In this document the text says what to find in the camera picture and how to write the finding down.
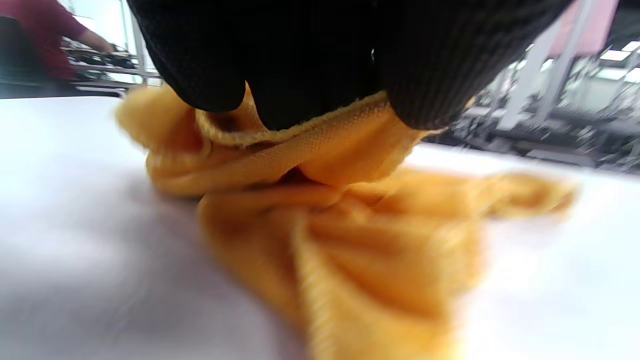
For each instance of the person's left hand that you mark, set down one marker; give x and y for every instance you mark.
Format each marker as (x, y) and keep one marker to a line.
(325, 50)

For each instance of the yellow square towel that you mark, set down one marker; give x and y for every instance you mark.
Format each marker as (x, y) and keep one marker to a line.
(350, 250)

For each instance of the cluttered workbench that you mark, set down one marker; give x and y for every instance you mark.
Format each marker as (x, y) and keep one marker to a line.
(115, 65)

